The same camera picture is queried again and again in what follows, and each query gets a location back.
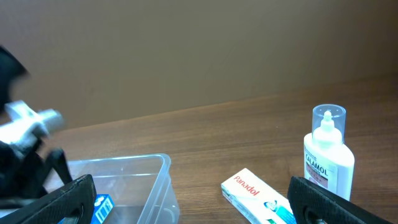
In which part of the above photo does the blue medicine box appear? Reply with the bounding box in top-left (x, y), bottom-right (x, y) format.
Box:
top-left (57, 194), bottom-right (115, 224)

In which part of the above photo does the white Panadol box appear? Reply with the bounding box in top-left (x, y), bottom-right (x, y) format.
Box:
top-left (221, 168), bottom-right (297, 224)

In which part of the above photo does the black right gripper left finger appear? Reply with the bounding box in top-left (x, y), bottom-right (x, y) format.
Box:
top-left (1, 174), bottom-right (96, 224)

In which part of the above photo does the clear plastic container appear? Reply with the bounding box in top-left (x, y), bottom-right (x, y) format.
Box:
top-left (68, 154), bottom-right (180, 224)

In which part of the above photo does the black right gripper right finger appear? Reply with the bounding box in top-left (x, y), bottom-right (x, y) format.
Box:
top-left (287, 176), bottom-right (391, 224)

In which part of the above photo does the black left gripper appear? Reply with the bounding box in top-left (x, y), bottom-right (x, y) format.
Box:
top-left (1, 140), bottom-right (73, 208)

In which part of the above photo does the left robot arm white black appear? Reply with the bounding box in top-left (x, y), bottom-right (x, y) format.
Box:
top-left (1, 47), bottom-right (72, 210)

